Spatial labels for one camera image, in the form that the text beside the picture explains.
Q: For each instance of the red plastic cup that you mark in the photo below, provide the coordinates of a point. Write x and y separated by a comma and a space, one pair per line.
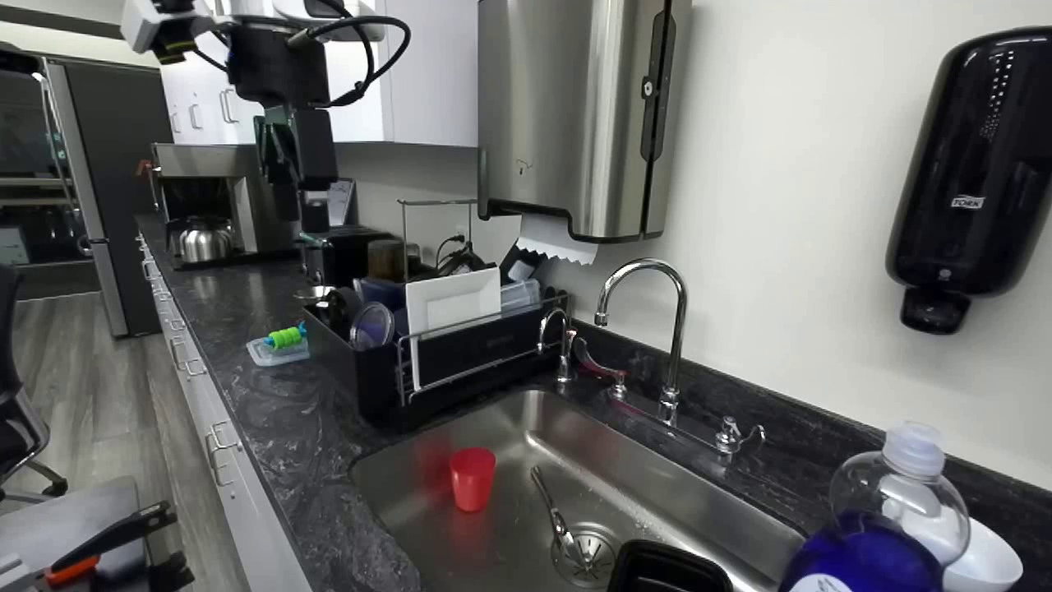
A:
472, 479

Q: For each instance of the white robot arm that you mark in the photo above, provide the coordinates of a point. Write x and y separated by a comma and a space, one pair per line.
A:
269, 56

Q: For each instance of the black plastic bowl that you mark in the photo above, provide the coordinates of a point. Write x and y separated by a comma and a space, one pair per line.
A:
660, 568

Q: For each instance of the white cup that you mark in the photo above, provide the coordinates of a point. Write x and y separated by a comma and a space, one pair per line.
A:
989, 564

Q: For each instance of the black dish drying rack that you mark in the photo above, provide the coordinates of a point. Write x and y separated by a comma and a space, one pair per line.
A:
423, 375

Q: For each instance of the stainless steel sink basin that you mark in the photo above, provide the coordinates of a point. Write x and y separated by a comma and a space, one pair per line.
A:
597, 473

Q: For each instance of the stainless paper towel dispenser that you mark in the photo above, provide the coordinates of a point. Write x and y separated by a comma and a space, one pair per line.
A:
576, 105

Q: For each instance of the metal spoon in sink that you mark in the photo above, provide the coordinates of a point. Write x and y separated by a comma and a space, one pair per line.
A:
558, 520

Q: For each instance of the chrome sprayer fixture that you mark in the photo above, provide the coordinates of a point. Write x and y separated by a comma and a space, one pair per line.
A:
733, 437

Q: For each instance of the sink drain strainer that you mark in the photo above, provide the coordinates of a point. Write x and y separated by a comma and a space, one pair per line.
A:
585, 551

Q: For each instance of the silver coffee maker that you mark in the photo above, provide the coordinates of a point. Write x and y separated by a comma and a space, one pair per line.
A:
223, 188

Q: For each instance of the clear blue soap bottle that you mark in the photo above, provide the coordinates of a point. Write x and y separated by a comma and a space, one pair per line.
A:
860, 551

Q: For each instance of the black office chair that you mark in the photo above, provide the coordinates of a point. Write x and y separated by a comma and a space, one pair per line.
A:
21, 432

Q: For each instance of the black wall soap dispenser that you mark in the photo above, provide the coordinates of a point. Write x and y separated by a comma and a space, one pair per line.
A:
978, 186

